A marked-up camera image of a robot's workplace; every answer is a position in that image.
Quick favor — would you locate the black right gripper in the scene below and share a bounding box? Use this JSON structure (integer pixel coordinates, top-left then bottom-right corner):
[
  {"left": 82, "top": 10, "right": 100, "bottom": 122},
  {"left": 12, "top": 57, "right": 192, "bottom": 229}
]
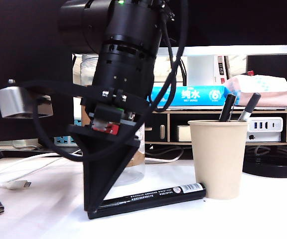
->
[{"left": 67, "top": 97, "right": 149, "bottom": 213}]

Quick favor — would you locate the dark background screen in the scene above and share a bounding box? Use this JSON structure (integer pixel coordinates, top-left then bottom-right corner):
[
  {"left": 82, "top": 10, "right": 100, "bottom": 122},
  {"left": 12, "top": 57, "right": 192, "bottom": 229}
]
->
[{"left": 247, "top": 54, "right": 287, "bottom": 109}]

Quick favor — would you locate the thin white cable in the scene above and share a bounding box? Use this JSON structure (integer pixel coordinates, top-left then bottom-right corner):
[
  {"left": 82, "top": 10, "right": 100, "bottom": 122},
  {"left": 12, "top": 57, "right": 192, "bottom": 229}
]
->
[{"left": 144, "top": 146, "right": 184, "bottom": 164}]

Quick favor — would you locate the black round flat base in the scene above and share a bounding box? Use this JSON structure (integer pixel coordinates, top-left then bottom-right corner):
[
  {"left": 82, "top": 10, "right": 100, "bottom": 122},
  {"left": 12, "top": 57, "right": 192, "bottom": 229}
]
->
[{"left": 242, "top": 155, "right": 287, "bottom": 179}]

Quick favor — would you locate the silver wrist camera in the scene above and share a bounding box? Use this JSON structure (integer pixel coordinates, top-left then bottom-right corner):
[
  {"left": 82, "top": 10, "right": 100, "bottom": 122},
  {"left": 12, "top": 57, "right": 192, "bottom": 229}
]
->
[{"left": 0, "top": 79, "right": 53, "bottom": 119}]

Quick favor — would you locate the white USB-C cable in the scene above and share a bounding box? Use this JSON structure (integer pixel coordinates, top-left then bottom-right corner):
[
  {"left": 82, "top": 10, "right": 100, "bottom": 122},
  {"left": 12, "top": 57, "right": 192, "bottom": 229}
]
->
[{"left": 0, "top": 149, "right": 84, "bottom": 191}]

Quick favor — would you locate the silver marker with black cap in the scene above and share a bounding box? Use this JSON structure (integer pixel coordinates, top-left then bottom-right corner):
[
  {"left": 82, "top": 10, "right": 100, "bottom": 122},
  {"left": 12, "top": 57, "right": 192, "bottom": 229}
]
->
[{"left": 237, "top": 92, "right": 262, "bottom": 122}]

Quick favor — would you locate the beige paper cup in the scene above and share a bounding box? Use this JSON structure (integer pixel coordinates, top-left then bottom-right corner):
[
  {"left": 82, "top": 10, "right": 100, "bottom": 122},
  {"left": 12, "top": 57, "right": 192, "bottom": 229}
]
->
[{"left": 187, "top": 119, "right": 249, "bottom": 200}]

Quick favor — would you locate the black monitor with silver edge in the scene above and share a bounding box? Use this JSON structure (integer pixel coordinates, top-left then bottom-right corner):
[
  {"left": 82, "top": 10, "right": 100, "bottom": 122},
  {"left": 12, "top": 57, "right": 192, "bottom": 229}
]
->
[{"left": 70, "top": 0, "right": 287, "bottom": 57}]

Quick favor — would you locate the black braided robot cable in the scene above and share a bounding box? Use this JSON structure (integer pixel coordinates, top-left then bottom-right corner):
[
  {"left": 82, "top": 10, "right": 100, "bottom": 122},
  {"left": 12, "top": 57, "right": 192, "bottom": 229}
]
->
[{"left": 32, "top": 0, "right": 188, "bottom": 161}]

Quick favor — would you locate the wooden desk riser shelf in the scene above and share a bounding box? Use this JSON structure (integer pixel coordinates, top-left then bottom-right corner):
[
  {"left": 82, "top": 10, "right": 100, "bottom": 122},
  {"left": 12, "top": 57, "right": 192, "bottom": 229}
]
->
[{"left": 144, "top": 107, "right": 287, "bottom": 146}]

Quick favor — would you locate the pink tissue pack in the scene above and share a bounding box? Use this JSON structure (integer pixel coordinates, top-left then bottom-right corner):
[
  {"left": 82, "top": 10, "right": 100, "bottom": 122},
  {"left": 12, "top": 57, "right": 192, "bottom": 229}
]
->
[{"left": 222, "top": 74, "right": 287, "bottom": 107}]

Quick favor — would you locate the blue and white socket strip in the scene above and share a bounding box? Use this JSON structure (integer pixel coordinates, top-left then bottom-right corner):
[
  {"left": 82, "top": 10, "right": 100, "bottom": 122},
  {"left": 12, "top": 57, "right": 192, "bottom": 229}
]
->
[{"left": 53, "top": 118, "right": 84, "bottom": 147}]

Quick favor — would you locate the silver monitor stand base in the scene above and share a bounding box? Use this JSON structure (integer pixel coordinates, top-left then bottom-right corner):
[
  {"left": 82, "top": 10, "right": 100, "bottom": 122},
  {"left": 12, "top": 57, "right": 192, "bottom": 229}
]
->
[{"left": 0, "top": 138, "right": 39, "bottom": 151}]

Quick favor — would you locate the blue wet wipes pack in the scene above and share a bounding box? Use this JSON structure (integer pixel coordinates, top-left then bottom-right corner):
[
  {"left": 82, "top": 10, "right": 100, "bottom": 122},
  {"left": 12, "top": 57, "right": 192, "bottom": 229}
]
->
[{"left": 147, "top": 84, "right": 241, "bottom": 108}]

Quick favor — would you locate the white carton with red print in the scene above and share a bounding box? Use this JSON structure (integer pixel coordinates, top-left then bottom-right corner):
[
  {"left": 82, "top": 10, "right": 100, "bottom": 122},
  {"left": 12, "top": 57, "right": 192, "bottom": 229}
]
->
[{"left": 187, "top": 55, "right": 228, "bottom": 87}]

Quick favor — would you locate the clear plastic jar brown label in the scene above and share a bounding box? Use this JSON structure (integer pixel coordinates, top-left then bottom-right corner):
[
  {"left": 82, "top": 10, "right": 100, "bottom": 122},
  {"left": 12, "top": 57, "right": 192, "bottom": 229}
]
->
[{"left": 80, "top": 53, "right": 146, "bottom": 188}]

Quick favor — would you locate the black monitor without silver edge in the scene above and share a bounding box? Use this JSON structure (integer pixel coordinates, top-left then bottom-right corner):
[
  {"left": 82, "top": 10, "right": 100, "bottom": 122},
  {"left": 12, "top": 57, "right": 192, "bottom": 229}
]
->
[{"left": 0, "top": 0, "right": 75, "bottom": 150}]

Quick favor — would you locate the beige small box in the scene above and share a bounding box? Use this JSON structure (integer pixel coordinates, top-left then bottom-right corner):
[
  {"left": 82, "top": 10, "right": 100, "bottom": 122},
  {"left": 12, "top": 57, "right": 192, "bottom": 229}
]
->
[{"left": 175, "top": 125, "right": 192, "bottom": 142}]

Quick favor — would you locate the black marker with clip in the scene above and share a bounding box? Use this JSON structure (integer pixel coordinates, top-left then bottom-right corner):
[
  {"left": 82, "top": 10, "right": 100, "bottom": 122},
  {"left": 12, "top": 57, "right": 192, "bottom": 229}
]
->
[{"left": 218, "top": 94, "right": 237, "bottom": 122}]

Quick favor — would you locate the black marker with white label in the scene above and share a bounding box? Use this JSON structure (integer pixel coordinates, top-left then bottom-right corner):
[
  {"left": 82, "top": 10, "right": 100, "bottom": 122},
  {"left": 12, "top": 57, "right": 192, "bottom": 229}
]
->
[{"left": 87, "top": 183, "right": 206, "bottom": 220}]

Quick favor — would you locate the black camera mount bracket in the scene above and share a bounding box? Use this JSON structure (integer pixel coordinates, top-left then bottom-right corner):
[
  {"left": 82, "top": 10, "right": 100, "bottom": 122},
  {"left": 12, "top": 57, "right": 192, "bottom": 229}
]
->
[{"left": 21, "top": 81, "right": 150, "bottom": 108}]

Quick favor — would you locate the white USB charging hub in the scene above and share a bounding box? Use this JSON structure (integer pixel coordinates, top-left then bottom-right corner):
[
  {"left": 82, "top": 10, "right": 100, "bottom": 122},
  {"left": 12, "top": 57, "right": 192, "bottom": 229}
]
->
[{"left": 245, "top": 117, "right": 283, "bottom": 142}]

